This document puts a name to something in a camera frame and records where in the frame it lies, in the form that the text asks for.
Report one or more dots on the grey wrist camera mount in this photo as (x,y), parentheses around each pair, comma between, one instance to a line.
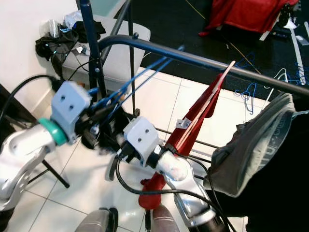
(72,106)
(142,137)

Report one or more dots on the grey robot right leg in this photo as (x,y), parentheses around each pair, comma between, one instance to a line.
(166,222)

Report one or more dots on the black metal clothes rack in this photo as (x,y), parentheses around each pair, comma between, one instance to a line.
(174,56)

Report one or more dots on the blue plastic hanger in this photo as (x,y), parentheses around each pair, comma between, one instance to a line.
(135,80)

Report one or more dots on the red draped cloth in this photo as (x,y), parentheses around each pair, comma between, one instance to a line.
(246,14)

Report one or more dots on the grey robot left leg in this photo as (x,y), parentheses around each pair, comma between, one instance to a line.
(96,223)

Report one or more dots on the red hanging garment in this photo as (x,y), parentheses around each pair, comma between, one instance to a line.
(193,125)

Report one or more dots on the crumpled black clothing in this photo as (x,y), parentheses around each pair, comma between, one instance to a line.
(58,46)

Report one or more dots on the grey padded ottoman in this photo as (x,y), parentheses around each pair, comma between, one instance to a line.
(120,63)

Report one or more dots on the clear plastic wrap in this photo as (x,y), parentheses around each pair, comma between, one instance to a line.
(72,19)

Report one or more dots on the grey printed shirt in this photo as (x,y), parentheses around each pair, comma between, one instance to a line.
(251,150)

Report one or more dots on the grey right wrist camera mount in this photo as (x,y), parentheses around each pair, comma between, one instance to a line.
(142,137)

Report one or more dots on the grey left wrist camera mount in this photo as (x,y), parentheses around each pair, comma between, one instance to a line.
(72,106)

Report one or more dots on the black hanging garment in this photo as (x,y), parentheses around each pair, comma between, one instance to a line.
(285,193)

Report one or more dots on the pink hanger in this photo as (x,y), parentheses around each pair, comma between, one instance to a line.
(227,70)

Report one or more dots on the grey robot leg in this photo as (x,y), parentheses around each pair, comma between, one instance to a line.
(166,222)
(96,223)

